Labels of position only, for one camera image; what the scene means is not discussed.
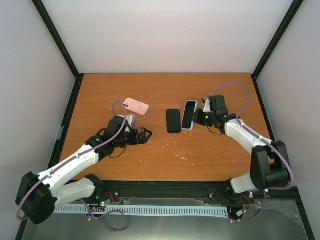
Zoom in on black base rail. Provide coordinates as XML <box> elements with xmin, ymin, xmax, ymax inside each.
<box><xmin>74</xmin><ymin>180</ymin><xmax>300</xmax><ymax>208</ymax></box>

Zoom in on left black frame post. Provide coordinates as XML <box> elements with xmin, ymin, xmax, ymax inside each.
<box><xmin>31</xmin><ymin>0</ymin><xmax>81</xmax><ymax>76</ymax></box>

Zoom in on black frame post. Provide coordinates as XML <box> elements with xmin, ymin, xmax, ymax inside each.
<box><xmin>31</xmin><ymin>0</ymin><xmax>81</xmax><ymax>76</ymax></box>
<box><xmin>251</xmin><ymin>0</ymin><xmax>305</xmax><ymax>77</ymax></box>

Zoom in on black phone case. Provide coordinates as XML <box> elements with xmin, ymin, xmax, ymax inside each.
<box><xmin>166</xmin><ymin>109</ymin><xmax>181</xmax><ymax>134</ymax></box>

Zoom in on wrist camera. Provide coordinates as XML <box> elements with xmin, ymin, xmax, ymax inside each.
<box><xmin>202</xmin><ymin>98</ymin><xmax>212</xmax><ymax>113</ymax></box>
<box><xmin>126</xmin><ymin>114</ymin><xmax>137</xmax><ymax>129</ymax></box>

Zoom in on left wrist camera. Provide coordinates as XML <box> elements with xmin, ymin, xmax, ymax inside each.
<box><xmin>126</xmin><ymin>114</ymin><xmax>137</xmax><ymax>129</ymax></box>

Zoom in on light blue phone case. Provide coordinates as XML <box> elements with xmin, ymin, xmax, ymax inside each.
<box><xmin>180</xmin><ymin>99</ymin><xmax>199</xmax><ymax>131</ymax></box>

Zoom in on right black frame post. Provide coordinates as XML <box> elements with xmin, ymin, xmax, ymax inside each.
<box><xmin>251</xmin><ymin>0</ymin><xmax>305</xmax><ymax>77</ymax></box>

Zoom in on pink phone case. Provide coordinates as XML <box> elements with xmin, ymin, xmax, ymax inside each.
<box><xmin>124</xmin><ymin>97</ymin><xmax>150</xmax><ymax>116</ymax></box>

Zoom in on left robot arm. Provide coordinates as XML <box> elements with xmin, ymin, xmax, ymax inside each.
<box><xmin>15</xmin><ymin>114</ymin><xmax>152</xmax><ymax>225</ymax></box>

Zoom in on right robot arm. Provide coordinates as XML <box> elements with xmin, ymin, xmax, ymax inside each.
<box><xmin>193</xmin><ymin>95</ymin><xmax>294</xmax><ymax>194</ymax></box>

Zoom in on light blue cable duct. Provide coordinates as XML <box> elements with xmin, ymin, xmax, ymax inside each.
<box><xmin>53</xmin><ymin>204</ymin><xmax>229</xmax><ymax>217</ymax></box>

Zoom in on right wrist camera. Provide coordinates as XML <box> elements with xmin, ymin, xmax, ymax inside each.
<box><xmin>202</xmin><ymin>98</ymin><xmax>212</xmax><ymax>113</ymax></box>

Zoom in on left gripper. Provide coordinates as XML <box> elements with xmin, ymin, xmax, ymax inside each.
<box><xmin>114</xmin><ymin>127</ymin><xmax>152</xmax><ymax>148</ymax></box>

